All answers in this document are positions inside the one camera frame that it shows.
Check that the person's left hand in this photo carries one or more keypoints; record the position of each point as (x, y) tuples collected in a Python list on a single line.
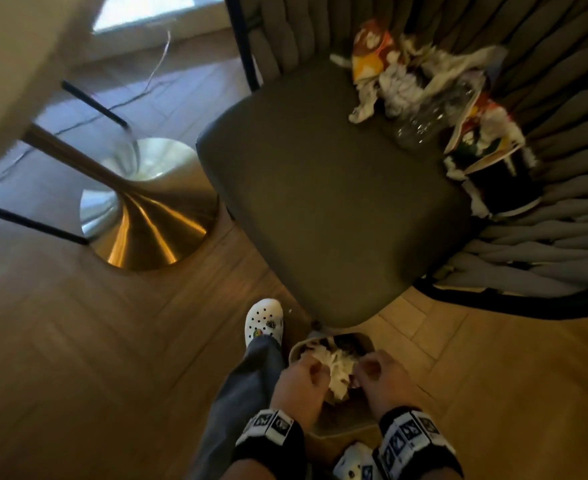
[(299, 384)]

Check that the person's right hand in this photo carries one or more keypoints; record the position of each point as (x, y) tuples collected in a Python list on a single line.
[(386, 382)]

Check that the grey woven armchair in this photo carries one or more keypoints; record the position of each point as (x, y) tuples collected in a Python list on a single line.
[(334, 194)]

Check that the black paper coffee cup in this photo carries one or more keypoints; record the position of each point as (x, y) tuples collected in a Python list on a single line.
[(504, 189)]

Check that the clear plastic bottle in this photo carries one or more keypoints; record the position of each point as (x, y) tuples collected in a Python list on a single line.
[(434, 117)]

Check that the pile of white tissues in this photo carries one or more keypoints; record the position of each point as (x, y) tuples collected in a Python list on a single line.
[(454, 62)]

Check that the red patterned paper cup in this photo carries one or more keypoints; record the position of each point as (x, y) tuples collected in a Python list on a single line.
[(369, 49)]

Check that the person's right forearm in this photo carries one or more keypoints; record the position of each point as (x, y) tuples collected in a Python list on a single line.
[(446, 475)]

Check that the person's left forearm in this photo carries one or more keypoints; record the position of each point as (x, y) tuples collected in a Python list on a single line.
[(246, 473)]

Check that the tan trash bin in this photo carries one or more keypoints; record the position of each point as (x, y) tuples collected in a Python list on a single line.
[(344, 419)]

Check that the black right marker wristband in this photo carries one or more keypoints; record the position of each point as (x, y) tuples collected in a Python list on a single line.
[(414, 434)]

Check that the black marker wristband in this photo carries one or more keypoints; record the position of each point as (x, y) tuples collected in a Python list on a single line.
[(274, 452), (414, 434)]

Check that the grey trouser leg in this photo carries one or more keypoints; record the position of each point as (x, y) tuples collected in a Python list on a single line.
[(234, 409)]

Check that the black left marker wristband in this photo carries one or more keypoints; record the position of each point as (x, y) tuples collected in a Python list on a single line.
[(274, 452)]

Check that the white clog shoe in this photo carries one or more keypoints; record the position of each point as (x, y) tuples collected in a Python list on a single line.
[(264, 319)]

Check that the black metal leg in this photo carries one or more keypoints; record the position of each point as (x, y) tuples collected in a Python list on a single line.
[(93, 103), (28, 220)]

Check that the window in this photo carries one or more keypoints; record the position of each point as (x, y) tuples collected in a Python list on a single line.
[(139, 9)]

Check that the white marble table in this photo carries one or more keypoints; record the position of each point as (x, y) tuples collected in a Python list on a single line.
[(13, 69)]

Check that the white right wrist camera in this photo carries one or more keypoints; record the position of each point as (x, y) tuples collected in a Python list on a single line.
[(356, 462)]

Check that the gold table pedestal base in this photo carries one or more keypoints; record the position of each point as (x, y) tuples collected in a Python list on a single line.
[(149, 219)]

